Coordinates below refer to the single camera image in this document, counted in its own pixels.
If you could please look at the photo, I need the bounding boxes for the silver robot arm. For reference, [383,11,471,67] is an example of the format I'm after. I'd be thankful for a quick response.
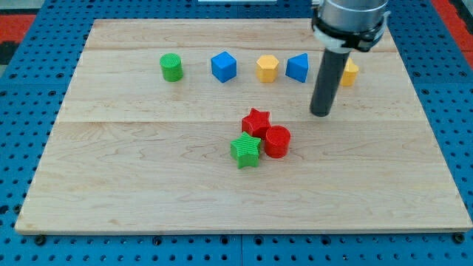
[311,0,390,54]

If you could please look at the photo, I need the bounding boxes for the green star block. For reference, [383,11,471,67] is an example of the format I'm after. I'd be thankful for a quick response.
[230,132,262,168]

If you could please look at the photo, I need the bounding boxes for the red star block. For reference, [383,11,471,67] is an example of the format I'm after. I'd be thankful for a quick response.
[241,108,271,140]

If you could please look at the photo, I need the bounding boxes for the red cylinder block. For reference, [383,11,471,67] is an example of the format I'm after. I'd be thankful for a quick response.
[265,126,291,158]

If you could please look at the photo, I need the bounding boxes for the wooden board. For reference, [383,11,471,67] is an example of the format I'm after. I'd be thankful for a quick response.
[16,18,472,235]

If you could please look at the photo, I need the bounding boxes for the blue cube block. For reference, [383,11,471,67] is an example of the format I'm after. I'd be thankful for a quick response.
[211,51,237,83]

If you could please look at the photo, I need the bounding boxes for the yellow hexagon block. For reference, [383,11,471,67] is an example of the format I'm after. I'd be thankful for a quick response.
[256,55,279,83]

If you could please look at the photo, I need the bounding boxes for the blue triangle block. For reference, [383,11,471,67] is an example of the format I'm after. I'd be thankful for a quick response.
[285,53,309,83]

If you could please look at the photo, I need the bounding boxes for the green cylinder block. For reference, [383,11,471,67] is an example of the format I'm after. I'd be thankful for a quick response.
[160,53,183,82]

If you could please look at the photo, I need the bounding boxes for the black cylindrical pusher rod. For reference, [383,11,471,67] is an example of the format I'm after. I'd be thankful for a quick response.
[310,49,350,117]

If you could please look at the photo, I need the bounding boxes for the yellow pentagon block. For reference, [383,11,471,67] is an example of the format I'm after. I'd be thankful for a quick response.
[340,58,359,86]

